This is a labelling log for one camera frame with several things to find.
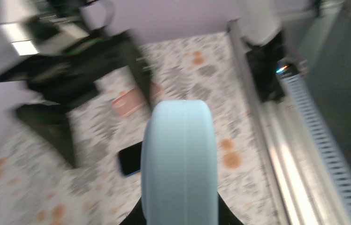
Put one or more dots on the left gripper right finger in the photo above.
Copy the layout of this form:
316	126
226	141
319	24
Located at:
225	215

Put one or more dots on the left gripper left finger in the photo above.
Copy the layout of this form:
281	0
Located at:
136	216

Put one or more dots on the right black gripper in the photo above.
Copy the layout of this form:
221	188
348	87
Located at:
68	77

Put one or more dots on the pink phone case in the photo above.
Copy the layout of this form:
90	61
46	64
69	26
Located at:
129	102

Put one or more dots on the floral patterned table mat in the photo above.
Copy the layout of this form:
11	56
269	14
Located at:
38	188

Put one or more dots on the aluminium mounting rail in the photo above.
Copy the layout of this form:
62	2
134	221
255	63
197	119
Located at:
293	169

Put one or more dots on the slotted grey cable duct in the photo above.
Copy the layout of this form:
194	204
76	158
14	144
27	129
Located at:
336	170

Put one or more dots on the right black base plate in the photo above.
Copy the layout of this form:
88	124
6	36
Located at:
267	63

